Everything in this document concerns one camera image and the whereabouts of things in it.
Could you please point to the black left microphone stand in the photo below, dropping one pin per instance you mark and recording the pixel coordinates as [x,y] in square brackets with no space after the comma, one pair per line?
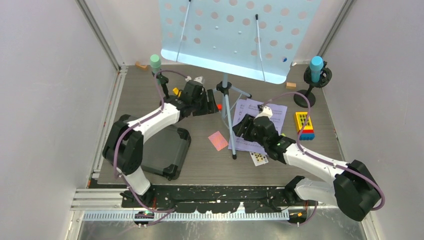
[162,81]

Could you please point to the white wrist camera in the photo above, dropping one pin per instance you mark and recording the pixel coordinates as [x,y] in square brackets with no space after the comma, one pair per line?
[264,111]
[199,79]

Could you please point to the brown wooden block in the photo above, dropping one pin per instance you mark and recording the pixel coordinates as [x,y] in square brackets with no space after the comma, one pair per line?
[141,66]

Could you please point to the light blue music stand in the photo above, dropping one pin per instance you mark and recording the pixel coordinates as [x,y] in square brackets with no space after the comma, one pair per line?
[247,38]

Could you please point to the mint green toy microphone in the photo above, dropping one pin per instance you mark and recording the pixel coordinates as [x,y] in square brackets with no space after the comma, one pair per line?
[155,64]

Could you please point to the blue toy microphone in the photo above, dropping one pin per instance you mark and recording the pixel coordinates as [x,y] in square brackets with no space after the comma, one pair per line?
[316,65]

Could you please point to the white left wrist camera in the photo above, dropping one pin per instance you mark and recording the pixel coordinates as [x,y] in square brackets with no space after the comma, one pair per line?
[199,79]

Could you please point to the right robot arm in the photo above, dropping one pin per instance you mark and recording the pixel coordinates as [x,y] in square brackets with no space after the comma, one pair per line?
[349,186]

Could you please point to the yellow curved wooden block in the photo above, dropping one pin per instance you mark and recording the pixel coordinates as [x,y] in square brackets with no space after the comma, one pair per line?
[177,92]

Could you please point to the tan wooden block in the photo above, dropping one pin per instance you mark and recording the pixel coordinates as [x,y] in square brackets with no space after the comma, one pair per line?
[291,85]

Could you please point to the face up playing card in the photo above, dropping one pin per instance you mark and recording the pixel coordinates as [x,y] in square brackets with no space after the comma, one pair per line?
[258,159]

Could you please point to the red backed playing card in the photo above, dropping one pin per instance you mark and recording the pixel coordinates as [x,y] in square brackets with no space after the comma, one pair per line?
[218,141]

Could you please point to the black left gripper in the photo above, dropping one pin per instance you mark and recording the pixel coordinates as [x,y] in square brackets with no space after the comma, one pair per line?
[209,106]

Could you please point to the yellow red blue brick block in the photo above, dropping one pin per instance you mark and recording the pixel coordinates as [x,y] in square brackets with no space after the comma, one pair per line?
[304,126]

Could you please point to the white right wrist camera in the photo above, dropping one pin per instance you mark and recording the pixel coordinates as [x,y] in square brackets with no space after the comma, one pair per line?
[264,111]

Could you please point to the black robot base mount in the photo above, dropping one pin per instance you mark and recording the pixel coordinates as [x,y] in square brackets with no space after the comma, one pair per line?
[217,199]

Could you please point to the sheet music page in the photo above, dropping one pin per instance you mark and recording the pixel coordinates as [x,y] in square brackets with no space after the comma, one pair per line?
[242,145]
[275,116]

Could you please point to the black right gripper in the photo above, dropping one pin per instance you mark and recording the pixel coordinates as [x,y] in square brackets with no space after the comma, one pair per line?
[239,128]

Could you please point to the black right microphone stand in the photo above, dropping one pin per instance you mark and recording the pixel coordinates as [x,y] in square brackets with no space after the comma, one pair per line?
[324,79]

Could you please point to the aluminium frame rail left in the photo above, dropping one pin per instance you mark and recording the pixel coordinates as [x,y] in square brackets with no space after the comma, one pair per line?
[96,21]

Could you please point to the grey aluminium carrying case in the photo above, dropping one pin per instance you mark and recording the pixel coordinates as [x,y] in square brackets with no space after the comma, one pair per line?
[163,154]

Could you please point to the aluminium frame rail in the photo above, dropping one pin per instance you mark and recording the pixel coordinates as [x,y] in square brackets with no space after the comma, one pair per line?
[96,21]
[335,26]

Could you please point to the black microphone stand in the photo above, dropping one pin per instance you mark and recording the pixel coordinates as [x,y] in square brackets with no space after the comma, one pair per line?
[324,79]
[162,81]

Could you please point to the aluminium frame rail right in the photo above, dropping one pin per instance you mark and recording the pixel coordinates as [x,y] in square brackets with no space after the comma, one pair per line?
[335,26]

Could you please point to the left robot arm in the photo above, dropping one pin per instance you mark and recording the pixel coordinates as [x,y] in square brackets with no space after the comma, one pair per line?
[125,143]

